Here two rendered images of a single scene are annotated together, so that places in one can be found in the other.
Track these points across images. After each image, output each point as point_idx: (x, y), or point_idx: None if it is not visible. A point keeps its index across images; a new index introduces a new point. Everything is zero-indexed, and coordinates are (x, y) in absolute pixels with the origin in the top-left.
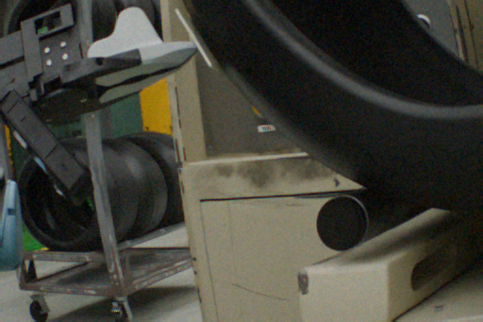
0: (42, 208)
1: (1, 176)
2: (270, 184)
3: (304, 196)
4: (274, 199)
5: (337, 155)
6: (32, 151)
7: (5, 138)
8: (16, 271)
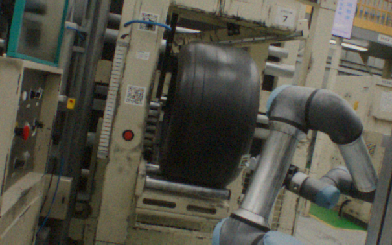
0: None
1: (238, 214)
2: (15, 214)
3: (21, 216)
4: (16, 221)
5: (232, 181)
6: (281, 190)
7: None
8: None
